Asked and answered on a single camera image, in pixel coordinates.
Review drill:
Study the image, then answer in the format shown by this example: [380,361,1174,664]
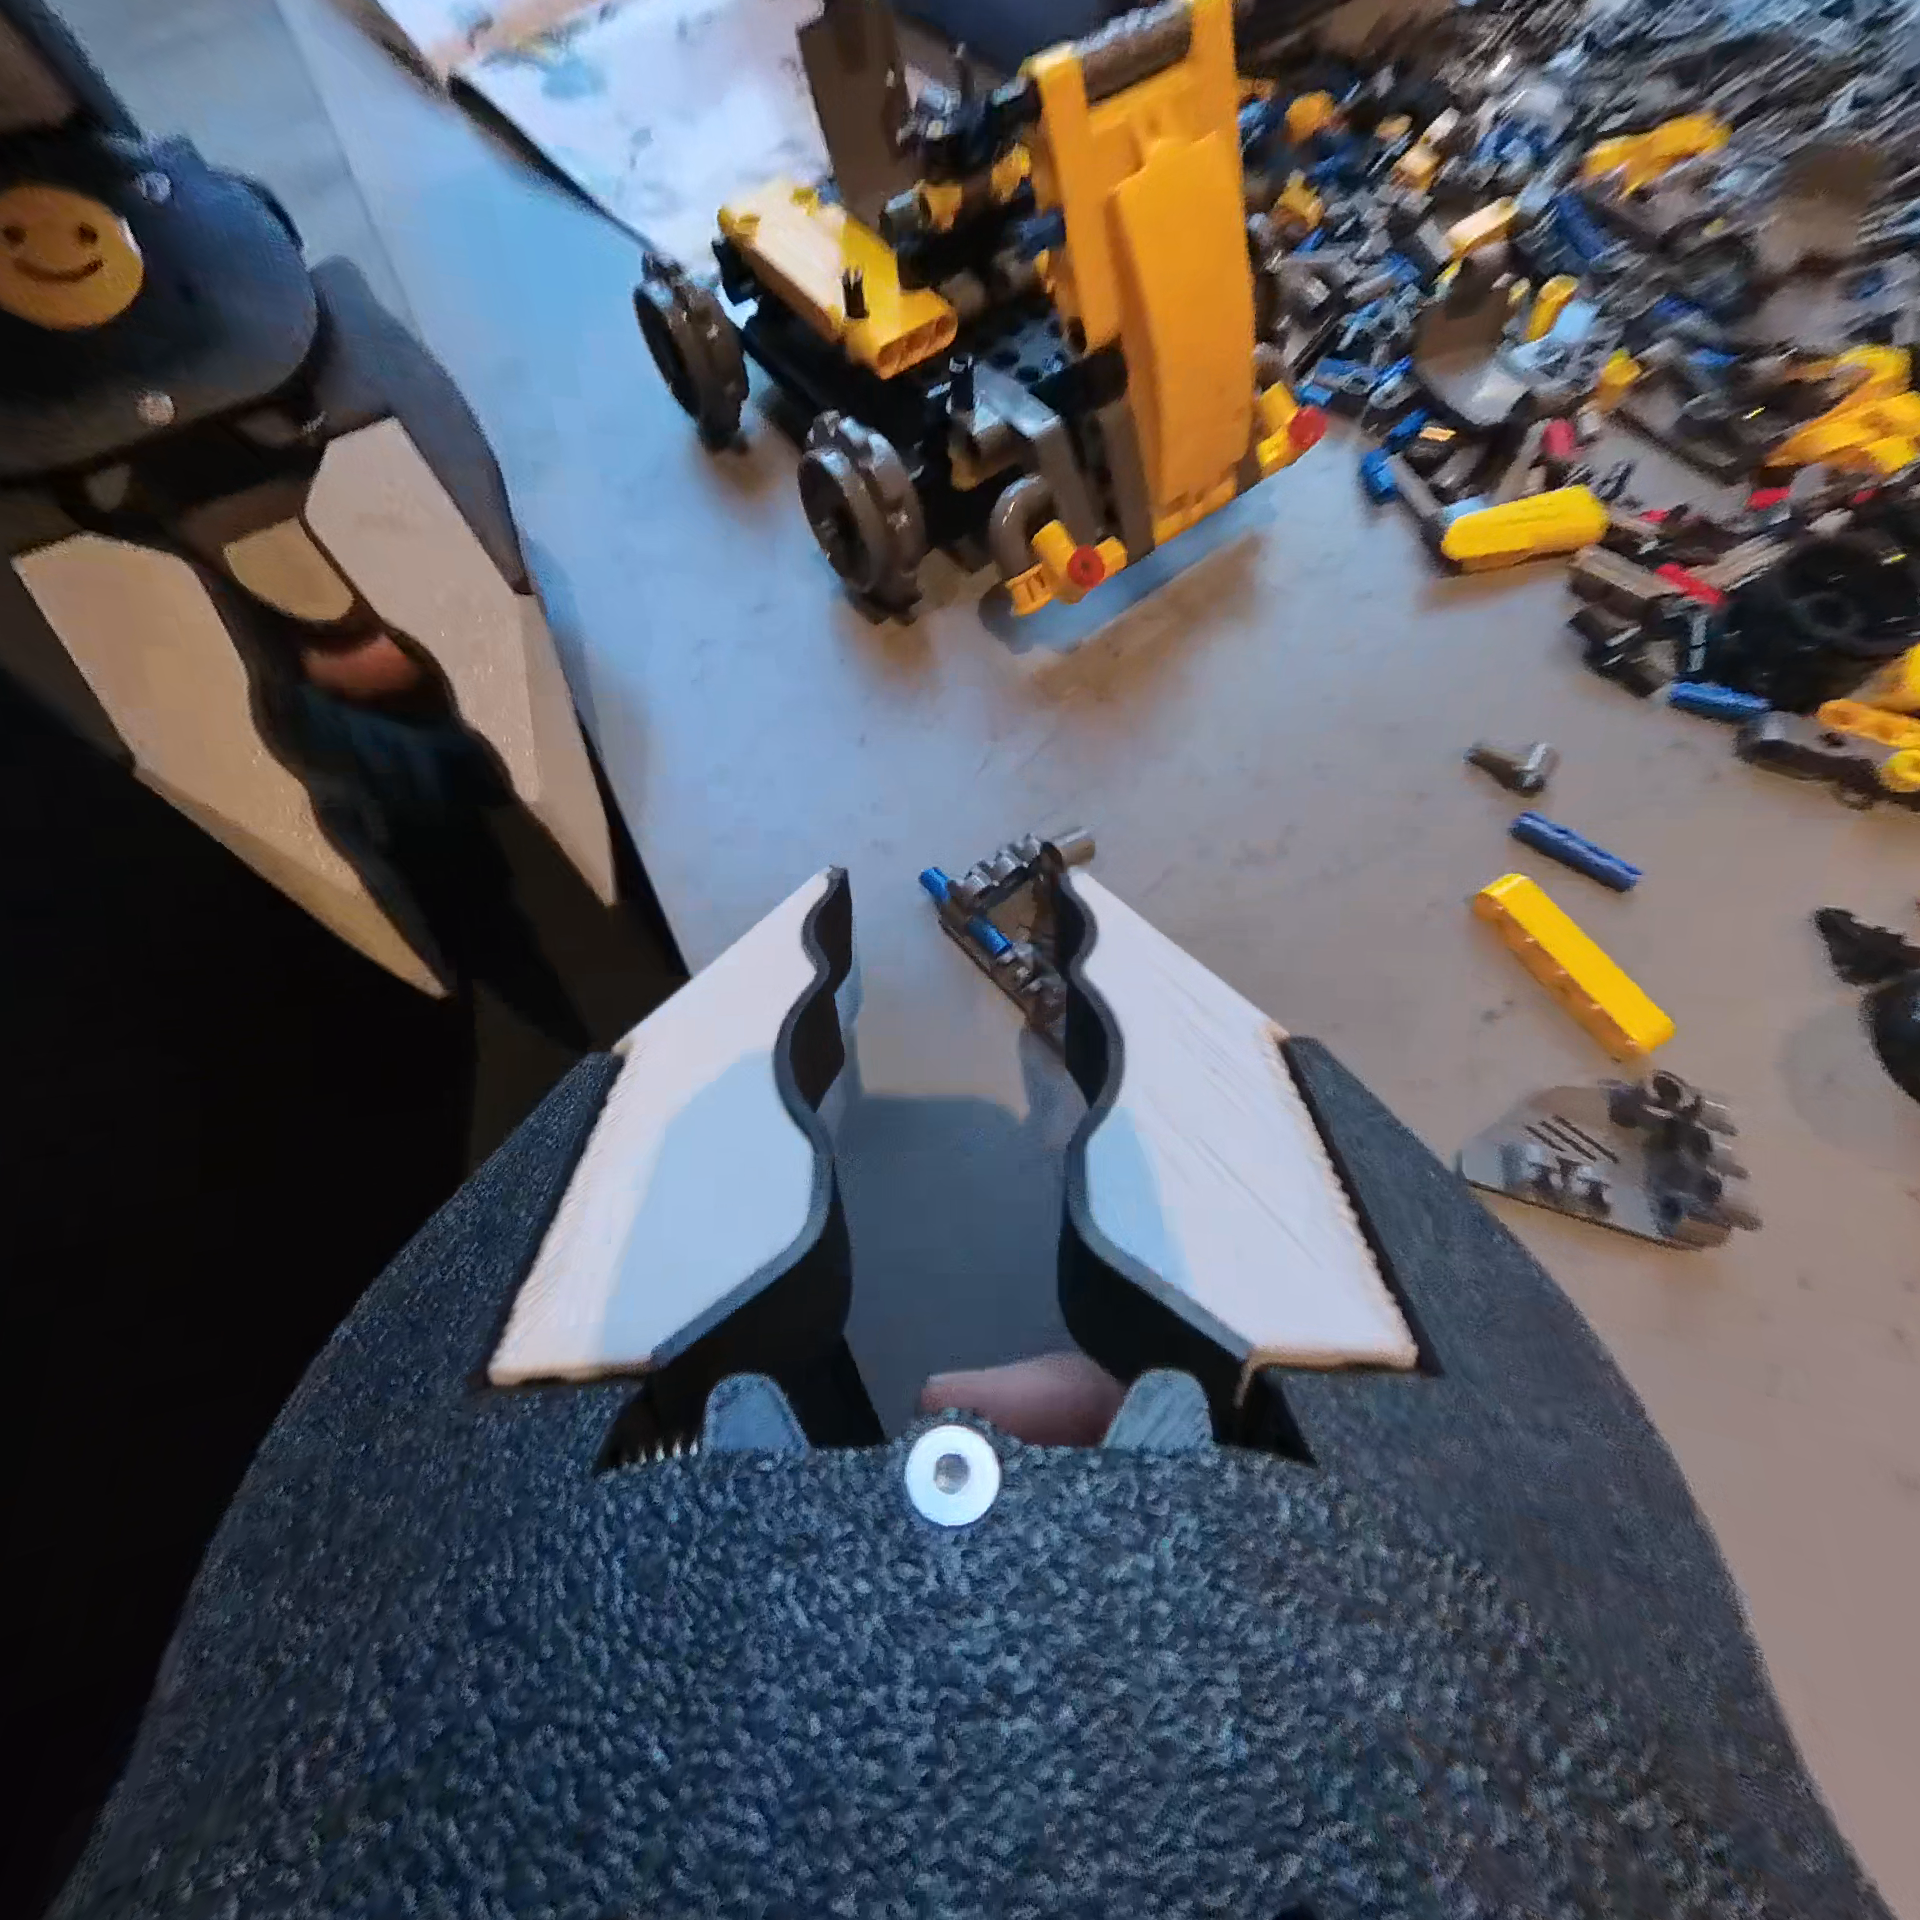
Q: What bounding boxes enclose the grey desk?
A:
[60,0,1920,1920]

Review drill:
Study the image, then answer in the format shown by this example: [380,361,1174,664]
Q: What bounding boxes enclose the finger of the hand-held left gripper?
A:
[304,415,620,911]
[11,528,455,1000]

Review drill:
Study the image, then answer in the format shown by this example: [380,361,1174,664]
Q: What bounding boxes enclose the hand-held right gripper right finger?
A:
[1054,863,1423,1460]

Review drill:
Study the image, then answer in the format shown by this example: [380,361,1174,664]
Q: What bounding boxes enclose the pile of toy brick pieces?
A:
[1236,0,1920,812]

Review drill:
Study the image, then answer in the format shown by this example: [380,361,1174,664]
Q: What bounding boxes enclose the black toy wheel hub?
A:
[1813,902,1920,1103]

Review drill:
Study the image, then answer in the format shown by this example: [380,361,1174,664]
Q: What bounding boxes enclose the grey toy panel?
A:
[1455,1067,1765,1249]

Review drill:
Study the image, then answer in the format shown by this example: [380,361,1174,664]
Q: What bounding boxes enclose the blue toy pin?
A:
[1506,808,1644,893]

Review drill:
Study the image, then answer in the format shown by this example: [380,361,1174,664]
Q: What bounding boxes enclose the small grey brick assembly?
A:
[919,829,1099,1051]

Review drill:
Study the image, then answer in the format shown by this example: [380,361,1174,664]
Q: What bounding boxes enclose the yellow black toy brick vehicle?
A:
[630,0,1334,633]

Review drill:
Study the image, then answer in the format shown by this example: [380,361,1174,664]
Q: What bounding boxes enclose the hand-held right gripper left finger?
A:
[483,863,860,1387]

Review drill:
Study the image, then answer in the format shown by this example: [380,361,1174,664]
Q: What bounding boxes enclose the person's left hand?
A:
[299,625,437,710]

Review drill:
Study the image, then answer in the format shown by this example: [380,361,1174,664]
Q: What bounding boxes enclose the yellow toy beam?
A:
[1469,872,1678,1061]

